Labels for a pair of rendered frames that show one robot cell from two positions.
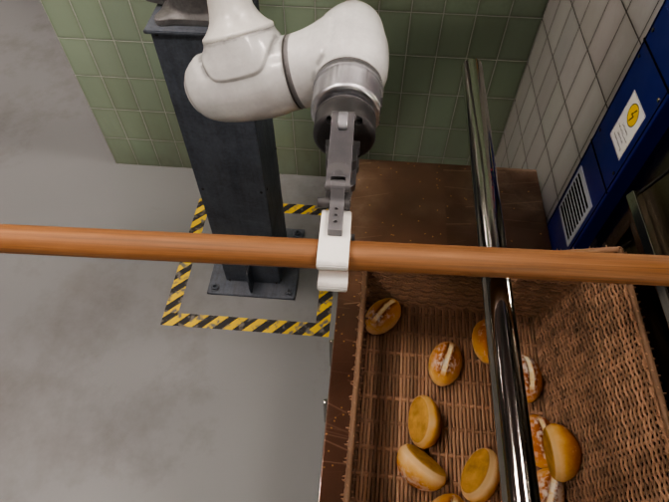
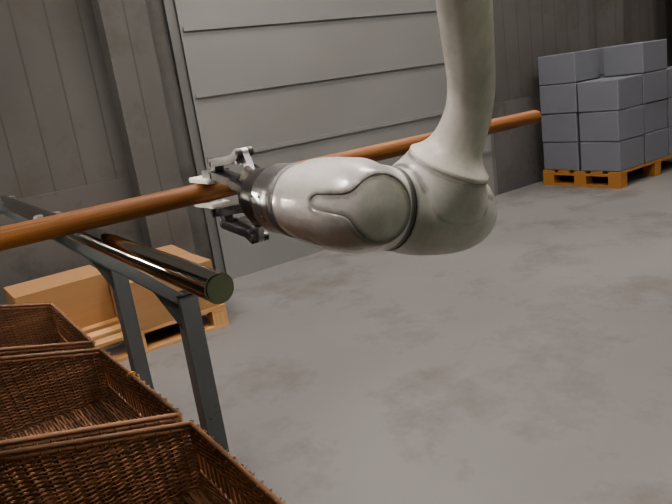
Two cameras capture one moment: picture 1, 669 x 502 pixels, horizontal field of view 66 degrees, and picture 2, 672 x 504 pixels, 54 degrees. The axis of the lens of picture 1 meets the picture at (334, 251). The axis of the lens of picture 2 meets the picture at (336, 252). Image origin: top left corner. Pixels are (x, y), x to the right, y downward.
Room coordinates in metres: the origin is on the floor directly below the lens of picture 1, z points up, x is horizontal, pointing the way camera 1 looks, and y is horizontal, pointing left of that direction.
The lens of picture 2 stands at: (1.19, -0.47, 1.33)
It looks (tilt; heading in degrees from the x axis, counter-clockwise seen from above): 15 degrees down; 142
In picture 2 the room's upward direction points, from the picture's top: 8 degrees counter-clockwise
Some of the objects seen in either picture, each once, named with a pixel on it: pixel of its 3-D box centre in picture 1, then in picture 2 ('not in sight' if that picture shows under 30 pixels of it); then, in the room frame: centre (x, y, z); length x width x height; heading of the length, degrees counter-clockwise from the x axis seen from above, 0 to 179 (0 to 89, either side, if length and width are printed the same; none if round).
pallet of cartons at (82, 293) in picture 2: not in sight; (114, 306); (-2.62, 0.80, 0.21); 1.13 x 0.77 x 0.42; 85
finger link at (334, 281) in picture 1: (334, 260); (211, 203); (0.31, 0.00, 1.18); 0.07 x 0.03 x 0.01; 176
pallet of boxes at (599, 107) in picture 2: not in sight; (615, 111); (-2.15, 6.01, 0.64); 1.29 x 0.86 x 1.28; 85
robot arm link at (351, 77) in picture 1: (346, 103); (290, 199); (0.54, -0.02, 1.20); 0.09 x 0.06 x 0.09; 86
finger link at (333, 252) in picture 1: (334, 239); (207, 179); (0.31, 0.00, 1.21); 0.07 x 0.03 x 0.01; 176
